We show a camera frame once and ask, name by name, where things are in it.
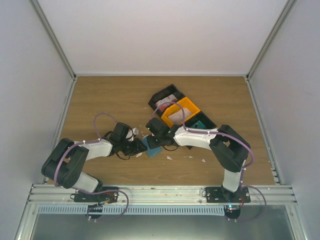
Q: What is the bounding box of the teal leather card holder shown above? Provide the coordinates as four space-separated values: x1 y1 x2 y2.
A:
141 135 163 158

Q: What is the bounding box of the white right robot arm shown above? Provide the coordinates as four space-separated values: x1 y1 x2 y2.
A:
146 117 253 203

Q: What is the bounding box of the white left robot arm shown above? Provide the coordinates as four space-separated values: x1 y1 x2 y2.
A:
41 122 148 202

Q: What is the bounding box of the pink white card stack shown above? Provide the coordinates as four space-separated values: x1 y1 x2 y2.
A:
168 108 192 124

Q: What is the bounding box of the teal card holder stack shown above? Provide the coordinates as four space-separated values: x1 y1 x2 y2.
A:
191 120 206 130

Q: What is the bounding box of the red white card stack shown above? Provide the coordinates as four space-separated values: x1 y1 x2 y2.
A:
155 94 178 112

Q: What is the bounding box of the black storage bin with cards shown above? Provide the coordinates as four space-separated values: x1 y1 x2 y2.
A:
148 84 185 117

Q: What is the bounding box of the yellow storage bin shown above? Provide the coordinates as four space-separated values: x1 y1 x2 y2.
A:
161 97 201 127

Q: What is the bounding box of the black storage bin with holders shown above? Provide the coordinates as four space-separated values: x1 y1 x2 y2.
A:
184 111 218 151

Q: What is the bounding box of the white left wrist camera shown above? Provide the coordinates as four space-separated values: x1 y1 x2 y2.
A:
126 127 139 142

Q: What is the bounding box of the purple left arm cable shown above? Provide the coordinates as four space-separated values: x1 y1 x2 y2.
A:
53 112 130 222

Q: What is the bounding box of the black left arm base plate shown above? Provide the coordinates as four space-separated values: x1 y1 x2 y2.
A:
70 186 119 220

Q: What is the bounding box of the grey slotted cable duct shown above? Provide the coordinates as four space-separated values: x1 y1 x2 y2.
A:
38 204 225 216

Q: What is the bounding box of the aluminium mounting rail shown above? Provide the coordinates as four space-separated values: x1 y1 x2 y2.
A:
27 184 297 205

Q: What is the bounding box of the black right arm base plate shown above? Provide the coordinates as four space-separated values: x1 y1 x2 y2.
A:
201 186 251 220

